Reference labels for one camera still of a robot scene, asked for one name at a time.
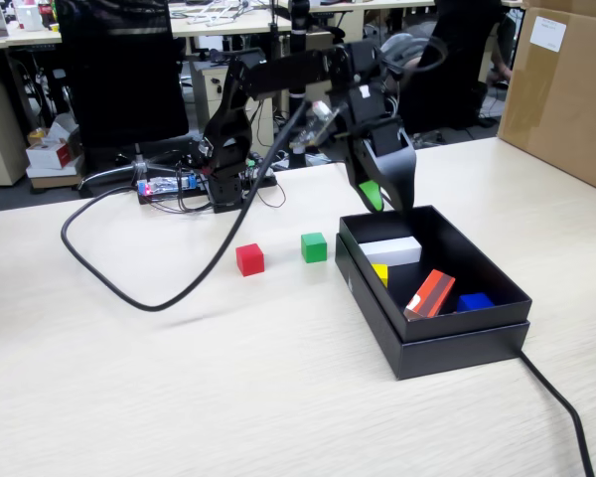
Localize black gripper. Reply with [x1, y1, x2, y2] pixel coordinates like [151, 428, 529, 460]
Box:
[340, 86, 418, 217]

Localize green cube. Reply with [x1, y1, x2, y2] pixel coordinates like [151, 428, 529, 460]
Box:
[300, 232, 328, 263]

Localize red cube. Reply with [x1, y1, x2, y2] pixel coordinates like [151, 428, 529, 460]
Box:
[235, 242, 266, 277]

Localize black cardboard box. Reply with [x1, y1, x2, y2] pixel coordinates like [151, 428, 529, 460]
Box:
[338, 204, 533, 344]

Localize black open box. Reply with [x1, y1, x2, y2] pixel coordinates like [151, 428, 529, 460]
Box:
[334, 233, 531, 382]

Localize large brown cardboard box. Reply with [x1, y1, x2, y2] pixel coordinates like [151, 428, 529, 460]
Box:
[496, 0, 596, 198]

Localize white rectangular block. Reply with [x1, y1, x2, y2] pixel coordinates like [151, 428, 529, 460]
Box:
[358, 236, 423, 269]

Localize black office chair chrome arms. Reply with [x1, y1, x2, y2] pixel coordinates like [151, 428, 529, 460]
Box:
[376, 0, 508, 150]

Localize white power strip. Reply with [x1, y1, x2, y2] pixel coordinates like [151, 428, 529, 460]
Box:
[247, 161, 280, 183]

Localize orange red block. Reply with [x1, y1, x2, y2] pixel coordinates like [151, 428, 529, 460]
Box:
[403, 268, 457, 322]

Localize grey cloth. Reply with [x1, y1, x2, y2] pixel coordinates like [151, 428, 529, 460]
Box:
[380, 22, 436, 66]

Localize blue cube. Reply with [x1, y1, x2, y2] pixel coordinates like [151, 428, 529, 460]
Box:
[456, 292, 496, 314]

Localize beige office desk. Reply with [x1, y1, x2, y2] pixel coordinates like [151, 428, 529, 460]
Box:
[277, 0, 438, 16]
[0, 4, 292, 51]

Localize black vertical pole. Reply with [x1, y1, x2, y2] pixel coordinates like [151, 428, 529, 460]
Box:
[287, 0, 313, 170]

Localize white paper label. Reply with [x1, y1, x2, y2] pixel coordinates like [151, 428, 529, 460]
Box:
[529, 15, 567, 54]

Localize robot controller board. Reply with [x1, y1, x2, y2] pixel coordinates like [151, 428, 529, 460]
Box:
[137, 174, 200, 205]

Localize white laptop stand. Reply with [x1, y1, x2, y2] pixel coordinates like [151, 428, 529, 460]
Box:
[183, 2, 247, 27]

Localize black mesh office chair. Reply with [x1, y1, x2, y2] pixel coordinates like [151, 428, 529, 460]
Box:
[54, 0, 195, 195]

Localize white and red carton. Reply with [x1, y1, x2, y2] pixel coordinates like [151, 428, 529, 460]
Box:
[26, 138, 83, 173]

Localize beige side cabinet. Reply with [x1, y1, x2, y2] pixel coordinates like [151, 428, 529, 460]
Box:
[0, 74, 30, 188]

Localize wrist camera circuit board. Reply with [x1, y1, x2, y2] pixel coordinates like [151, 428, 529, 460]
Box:
[288, 98, 342, 148]

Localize black power cable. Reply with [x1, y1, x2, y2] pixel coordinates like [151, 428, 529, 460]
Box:
[519, 350, 596, 477]

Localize thick black camera cable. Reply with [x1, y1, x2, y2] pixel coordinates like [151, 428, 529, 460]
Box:
[61, 98, 312, 313]

